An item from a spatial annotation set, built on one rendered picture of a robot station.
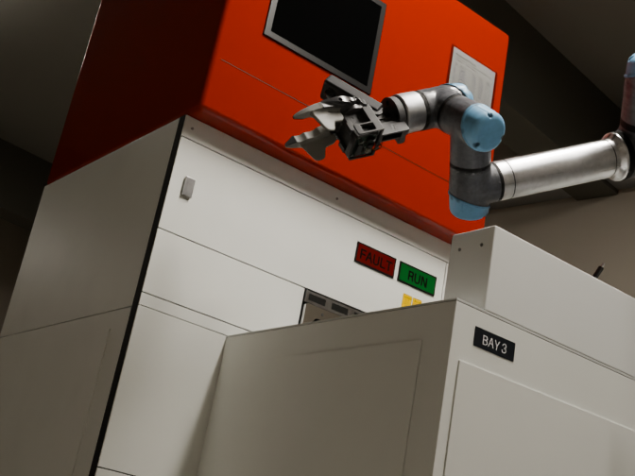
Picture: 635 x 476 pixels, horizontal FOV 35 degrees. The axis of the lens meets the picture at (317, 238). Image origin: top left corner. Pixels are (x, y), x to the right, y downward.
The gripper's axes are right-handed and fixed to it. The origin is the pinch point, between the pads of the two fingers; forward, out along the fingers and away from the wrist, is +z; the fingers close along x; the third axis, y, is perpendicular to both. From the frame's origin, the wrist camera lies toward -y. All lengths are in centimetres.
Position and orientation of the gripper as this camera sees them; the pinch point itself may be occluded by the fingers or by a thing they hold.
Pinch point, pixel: (293, 127)
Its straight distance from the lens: 175.4
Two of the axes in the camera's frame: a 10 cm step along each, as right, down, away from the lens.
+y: 4.3, 7.7, -4.7
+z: -8.7, 2.3, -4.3
